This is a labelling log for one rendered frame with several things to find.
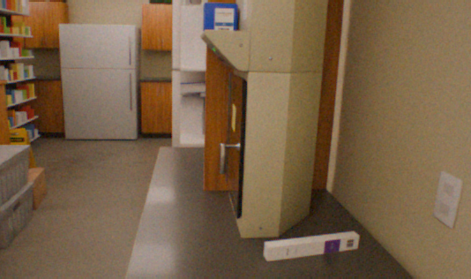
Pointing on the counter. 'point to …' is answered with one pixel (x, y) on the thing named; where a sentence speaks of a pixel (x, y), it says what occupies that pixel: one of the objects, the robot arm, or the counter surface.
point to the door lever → (224, 155)
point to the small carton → (224, 19)
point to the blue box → (214, 14)
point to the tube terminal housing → (280, 111)
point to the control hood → (230, 46)
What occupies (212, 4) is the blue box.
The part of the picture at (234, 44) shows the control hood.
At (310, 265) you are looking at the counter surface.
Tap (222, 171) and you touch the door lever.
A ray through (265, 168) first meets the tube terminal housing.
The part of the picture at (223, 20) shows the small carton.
